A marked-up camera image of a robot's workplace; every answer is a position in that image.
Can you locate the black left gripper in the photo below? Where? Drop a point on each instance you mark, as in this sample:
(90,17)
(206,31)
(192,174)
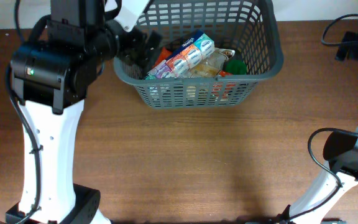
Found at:
(138,40)

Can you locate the Kleenex tissue multipack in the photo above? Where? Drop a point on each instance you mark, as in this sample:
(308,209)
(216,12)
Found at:
(197,48)

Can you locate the beige brown coffee pouch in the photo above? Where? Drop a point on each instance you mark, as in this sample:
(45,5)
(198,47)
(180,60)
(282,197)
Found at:
(212,66)

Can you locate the green lidded jar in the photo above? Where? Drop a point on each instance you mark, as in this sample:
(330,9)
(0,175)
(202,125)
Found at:
(236,67)

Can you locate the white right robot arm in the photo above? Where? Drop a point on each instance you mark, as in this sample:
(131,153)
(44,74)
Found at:
(339,173)

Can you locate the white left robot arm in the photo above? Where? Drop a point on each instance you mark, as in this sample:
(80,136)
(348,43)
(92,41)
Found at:
(47,81)

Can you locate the grey plastic basket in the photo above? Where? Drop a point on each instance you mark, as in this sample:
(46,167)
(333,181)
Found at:
(248,27)

